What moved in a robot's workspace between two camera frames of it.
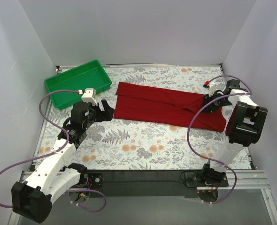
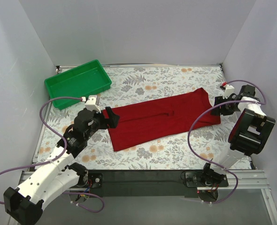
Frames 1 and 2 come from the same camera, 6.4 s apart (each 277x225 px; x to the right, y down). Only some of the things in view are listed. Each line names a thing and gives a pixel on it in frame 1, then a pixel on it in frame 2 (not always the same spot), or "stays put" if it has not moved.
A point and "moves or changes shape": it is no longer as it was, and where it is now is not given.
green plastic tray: x=92 y=74 stays put
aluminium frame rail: x=238 y=180 stays put
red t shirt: x=150 y=104 moves or changes shape
